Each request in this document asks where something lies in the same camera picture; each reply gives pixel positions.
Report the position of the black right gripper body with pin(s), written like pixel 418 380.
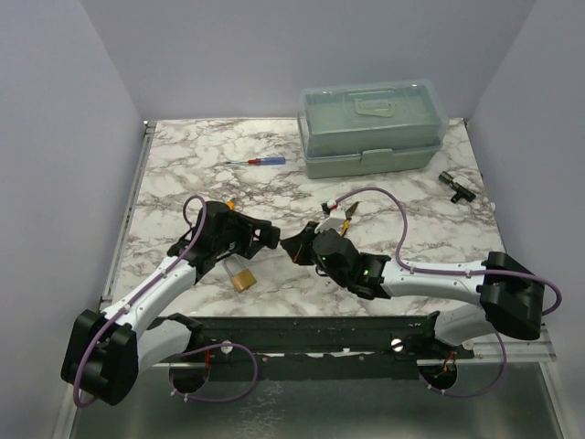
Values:
pixel 332 274

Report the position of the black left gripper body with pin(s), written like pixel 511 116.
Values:
pixel 240 236

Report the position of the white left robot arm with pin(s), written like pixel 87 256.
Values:
pixel 108 349

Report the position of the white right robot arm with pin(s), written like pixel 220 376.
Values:
pixel 497 295

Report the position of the yellow black pliers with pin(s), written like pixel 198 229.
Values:
pixel 349 215

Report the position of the brass padlock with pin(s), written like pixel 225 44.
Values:
pixel 239 274

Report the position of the red blue screwdriver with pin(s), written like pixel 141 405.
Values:
pixel 260 161

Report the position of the green plastic toolbox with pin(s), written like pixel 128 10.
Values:
pixel 370 128

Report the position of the black T-shaped tool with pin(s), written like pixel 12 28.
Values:
pixel 460 192

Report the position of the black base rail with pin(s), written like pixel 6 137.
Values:
pixel 323 348

